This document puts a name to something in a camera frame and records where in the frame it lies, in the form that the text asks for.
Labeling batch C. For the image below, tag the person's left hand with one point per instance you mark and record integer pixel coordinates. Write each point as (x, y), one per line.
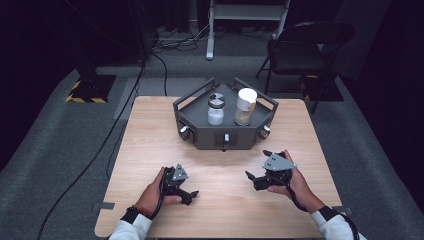
(151, 196)

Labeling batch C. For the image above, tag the glass jar with grey shaker lid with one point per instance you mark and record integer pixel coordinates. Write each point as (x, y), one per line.
(216, 111)

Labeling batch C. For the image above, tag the black hexagonal tray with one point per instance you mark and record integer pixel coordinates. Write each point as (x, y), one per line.
(200, 133)

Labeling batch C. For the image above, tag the grey tape strip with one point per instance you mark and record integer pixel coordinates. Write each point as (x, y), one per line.
(107, 205)

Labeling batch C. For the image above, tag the person's right hand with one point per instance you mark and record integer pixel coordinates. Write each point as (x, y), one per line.
(301, 190)

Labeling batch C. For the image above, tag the black folding chair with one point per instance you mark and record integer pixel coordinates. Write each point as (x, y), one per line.
(300, 50)

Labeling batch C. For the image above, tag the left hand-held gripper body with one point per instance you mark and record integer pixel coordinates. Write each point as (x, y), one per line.
(175, 181)

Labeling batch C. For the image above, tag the black stand base striped edge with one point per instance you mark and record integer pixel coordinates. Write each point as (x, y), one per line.
(90, 88)
(321, 88)

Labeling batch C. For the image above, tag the glass jar with white lid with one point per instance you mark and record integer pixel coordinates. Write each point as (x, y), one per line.
(246, 106)

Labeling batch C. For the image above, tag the white metal stand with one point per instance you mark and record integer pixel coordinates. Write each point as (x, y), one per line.
(246, 11)

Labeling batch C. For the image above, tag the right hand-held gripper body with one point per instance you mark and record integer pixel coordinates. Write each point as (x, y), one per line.
(276, 170)

